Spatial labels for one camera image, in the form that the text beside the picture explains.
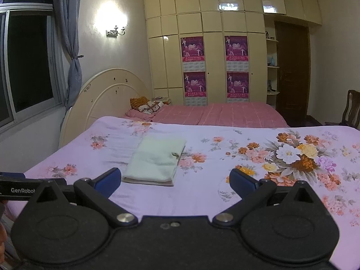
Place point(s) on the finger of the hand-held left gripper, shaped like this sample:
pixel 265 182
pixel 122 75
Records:
pixel 61 182
pixel 12 175

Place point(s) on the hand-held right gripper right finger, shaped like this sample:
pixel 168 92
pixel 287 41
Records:
pixel 242 182

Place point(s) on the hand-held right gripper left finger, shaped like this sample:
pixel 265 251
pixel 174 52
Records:
pixel 108 180

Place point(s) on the pale green towel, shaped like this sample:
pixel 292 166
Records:
pixel 156 160

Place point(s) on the purple floral blanket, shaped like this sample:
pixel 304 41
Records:
pixel 225 152

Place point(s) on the cream round headboard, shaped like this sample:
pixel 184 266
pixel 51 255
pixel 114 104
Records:
pixel 107 98

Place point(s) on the stack of books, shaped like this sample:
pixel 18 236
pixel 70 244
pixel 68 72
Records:
pixel 161 99

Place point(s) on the cream corner shelf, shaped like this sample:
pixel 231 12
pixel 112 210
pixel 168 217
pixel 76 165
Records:
pixel 272 76

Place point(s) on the window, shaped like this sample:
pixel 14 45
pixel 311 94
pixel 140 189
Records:
pixel 28 62

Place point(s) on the dark wooden door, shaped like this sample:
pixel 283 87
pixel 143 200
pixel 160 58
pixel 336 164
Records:
pixel 291 70

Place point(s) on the small blue bottle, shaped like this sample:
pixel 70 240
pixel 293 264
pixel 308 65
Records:
pixel 272 61

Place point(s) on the dark wooden chair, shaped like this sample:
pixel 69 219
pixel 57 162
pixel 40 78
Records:
pixel 350 109

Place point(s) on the grey tied curtain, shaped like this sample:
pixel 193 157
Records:
pixel 71 33

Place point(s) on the cream wardrobe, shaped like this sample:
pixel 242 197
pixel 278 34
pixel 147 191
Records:
pixel 213 8

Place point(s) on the magenta wall poster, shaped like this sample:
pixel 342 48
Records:
pixel 236 48
pixel 195 85
pixel 238 85
pixel 192 49

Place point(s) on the wall lamp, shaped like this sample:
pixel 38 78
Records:
pixel 116 31

